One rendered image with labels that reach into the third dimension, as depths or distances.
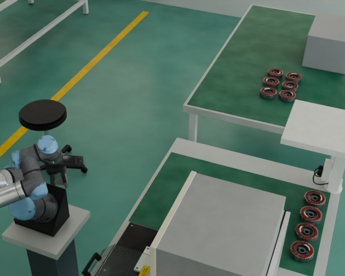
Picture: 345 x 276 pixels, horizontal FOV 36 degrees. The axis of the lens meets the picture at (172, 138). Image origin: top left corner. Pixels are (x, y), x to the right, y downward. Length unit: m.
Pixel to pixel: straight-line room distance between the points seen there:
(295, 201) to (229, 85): 1.21
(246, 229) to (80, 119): 3.04
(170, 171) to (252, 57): 1.51
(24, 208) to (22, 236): 0.28
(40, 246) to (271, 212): 1.20
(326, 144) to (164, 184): 0.91
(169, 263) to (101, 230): 1.88
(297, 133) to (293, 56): 1.73
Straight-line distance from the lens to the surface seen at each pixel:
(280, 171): 3.10
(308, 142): 2.59
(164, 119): 4.72
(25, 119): 3.86
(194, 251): 1.86
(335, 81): 4.04
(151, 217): 2.75
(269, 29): 4.67
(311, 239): 2.71
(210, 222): 1.95
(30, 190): 2.21
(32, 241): 2.71
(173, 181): 2.95
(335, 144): 2.61
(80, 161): 2.39
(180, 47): 5.90
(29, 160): 2.23
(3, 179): 2.50
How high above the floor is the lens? 2.73
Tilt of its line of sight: 37 degrees down
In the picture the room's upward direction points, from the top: 1 degrees clockwise
